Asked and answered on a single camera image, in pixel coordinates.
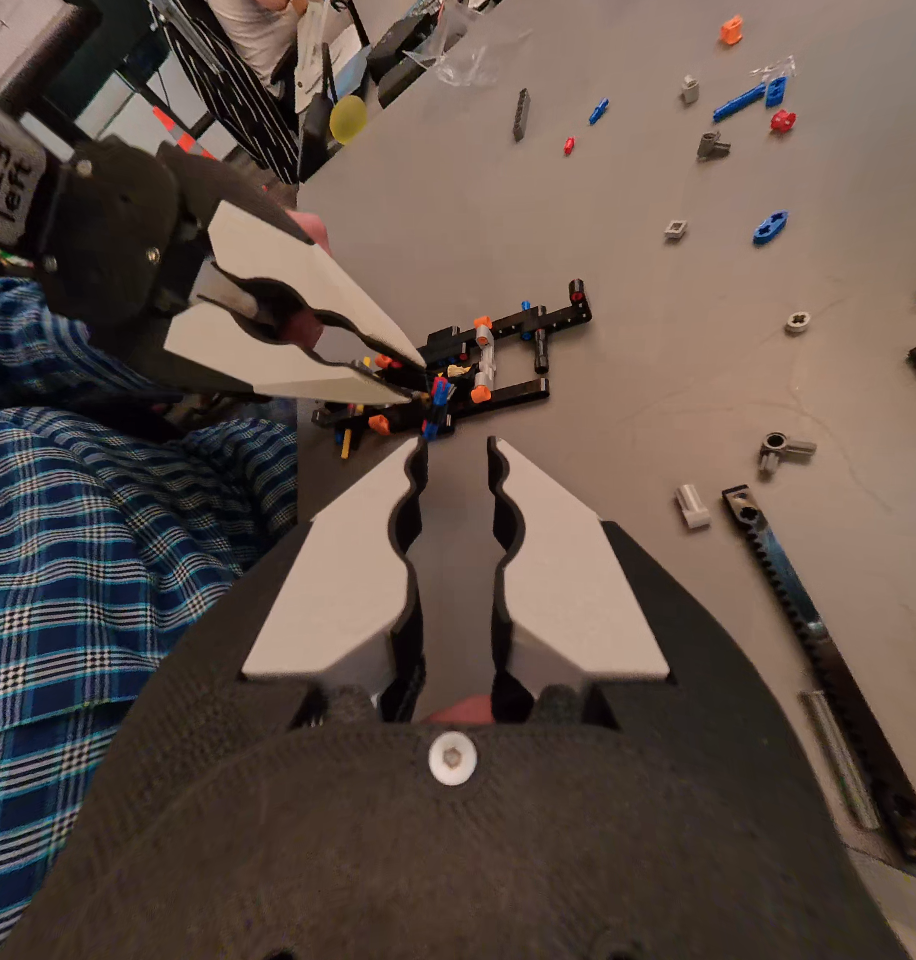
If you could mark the blue toy pin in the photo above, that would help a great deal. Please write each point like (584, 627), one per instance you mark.
(599, 111)

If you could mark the light grey toy tube connector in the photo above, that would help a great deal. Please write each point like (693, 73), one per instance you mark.
(694, 510)

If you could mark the small blue toy connector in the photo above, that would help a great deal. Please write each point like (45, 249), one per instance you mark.
(771, 94)

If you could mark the yellow ball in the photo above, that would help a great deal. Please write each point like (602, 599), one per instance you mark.
(348, 120)

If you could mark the empty clear plastic bag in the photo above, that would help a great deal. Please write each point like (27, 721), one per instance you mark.
(473, 64)

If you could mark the blue two-hole toy link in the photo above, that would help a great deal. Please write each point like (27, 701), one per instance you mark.
(770, 227)

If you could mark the black toy car chassis assembly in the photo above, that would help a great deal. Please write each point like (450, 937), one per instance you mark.
(533, 319)

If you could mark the person's left hand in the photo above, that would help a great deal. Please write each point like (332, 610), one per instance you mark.
(314, 229)

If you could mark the light grey toy bush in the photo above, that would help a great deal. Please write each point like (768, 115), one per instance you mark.
(789, 322)

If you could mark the dark grey toy beam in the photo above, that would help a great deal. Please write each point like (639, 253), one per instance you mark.
(521, 116)

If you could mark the grey square toy piece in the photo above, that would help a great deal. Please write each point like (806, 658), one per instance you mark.
(667, 232)

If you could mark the clear toy piece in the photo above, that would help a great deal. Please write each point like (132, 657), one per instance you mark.
(776, 69)

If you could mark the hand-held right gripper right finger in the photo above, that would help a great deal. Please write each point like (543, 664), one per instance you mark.
(585, 600)

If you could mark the orange toy piece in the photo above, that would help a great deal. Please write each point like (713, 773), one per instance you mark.
(731, 31)

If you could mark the black box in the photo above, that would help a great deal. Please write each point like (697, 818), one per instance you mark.
(405, 52)

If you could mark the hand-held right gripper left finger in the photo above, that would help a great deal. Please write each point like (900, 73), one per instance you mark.
(330, 600)

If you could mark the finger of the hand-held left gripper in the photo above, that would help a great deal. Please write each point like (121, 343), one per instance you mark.
(240, 360)
(293, 255)

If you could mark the black lego beam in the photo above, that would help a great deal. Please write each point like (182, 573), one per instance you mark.
(802, 622)

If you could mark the black white striped panel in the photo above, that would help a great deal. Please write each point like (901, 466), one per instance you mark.
(240, 97)

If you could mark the person's left forearm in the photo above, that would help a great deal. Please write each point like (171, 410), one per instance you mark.
(23, 337)

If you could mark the red toy bush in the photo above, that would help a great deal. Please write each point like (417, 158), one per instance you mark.
(777, 120)

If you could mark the grey toy axle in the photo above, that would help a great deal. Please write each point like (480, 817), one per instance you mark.
(840, 757)

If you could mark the blue toy axle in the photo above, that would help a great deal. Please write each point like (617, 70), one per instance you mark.
(735, 103)

